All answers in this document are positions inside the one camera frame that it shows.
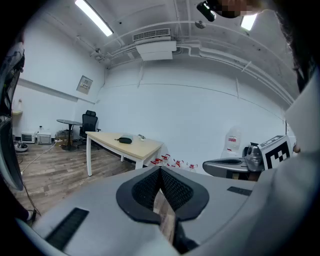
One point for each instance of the white table leg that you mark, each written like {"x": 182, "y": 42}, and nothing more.
{"x": 139, "y": 165}
{"x": 89, "y": 160}
{"x": 122, "y": 158}

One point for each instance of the white box appliance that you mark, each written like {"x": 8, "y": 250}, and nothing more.
{"x": 44, "y": 139}

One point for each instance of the white ceiling air conditioner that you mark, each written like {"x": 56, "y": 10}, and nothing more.
{"x": 155, "y": 48}

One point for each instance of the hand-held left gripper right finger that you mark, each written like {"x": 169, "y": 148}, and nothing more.
{"x": 217, "y": 205}

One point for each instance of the small wooden shelf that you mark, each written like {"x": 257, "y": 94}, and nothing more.
{"x": 17, "y": 112}

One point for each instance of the white toaster oven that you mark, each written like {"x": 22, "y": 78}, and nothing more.
{"x": 28, "y": 137}

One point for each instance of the black office chair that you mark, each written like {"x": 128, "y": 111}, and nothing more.
{"x": 90, "y": 122}

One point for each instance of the round black marble table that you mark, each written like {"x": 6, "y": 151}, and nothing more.
{"x": 68, "y": 122}

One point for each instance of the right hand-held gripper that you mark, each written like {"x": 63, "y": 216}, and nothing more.
{"x": 275, "y": 155}

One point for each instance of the teal book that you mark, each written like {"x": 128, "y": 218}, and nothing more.
{"x": 128, "y": 136}

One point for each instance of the black glasses case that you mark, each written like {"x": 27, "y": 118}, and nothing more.
{"x": 125, "y": 140}

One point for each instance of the round ceiling smoke detector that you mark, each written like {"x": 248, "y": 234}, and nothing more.
{"x": 200, "y": 24}

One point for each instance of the white ceiling light panel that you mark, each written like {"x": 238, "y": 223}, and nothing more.
{"x": 94, "y": 17}
{"x": 248, "y": 22}

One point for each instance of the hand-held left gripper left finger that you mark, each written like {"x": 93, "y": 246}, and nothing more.
{"x": 100, "y": 212}

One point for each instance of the grey wall electrical panel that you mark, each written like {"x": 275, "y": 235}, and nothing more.
{"x": 84, "y": 84}

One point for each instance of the white ceiling pipes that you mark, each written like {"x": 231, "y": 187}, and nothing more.
{"x": 225, "y": 53}

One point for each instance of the small bottle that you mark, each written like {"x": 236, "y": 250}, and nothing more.
{"x": 19, "y": 105}

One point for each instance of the person's head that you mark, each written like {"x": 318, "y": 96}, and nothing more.
{"x": 235, "y": 7}

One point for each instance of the black head-worn camera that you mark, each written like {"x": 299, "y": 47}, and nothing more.
{"x": 207, "y": 10}

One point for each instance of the white power strip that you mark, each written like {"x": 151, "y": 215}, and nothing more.
{"x": 58, "y": 141}

